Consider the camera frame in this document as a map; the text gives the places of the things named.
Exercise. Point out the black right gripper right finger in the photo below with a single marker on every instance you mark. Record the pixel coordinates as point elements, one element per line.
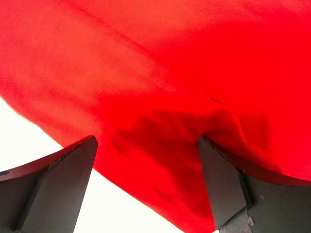
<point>247,198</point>

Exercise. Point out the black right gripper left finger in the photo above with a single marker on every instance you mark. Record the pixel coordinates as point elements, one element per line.
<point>46,195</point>

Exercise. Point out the red t shirt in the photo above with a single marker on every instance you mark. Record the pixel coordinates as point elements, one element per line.
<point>148,78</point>

